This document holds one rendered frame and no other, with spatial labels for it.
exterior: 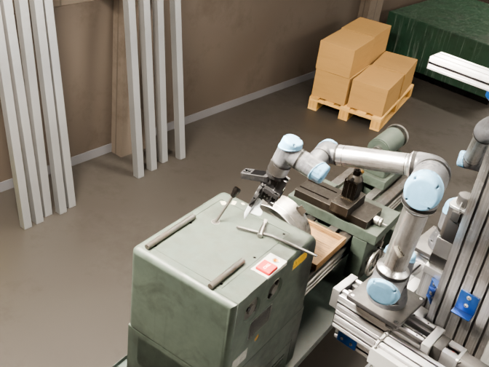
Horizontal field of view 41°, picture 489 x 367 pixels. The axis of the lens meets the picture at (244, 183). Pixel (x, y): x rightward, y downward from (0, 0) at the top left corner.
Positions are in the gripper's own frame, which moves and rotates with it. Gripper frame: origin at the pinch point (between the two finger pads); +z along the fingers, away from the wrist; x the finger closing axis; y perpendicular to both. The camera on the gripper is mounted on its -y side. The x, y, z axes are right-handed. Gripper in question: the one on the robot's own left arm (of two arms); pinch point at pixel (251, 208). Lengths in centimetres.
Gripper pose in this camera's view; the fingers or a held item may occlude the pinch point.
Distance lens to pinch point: 242.8
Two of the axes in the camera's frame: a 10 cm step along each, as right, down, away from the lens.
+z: -3.5, 7.2, 5.9
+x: 4.3, -4.3, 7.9
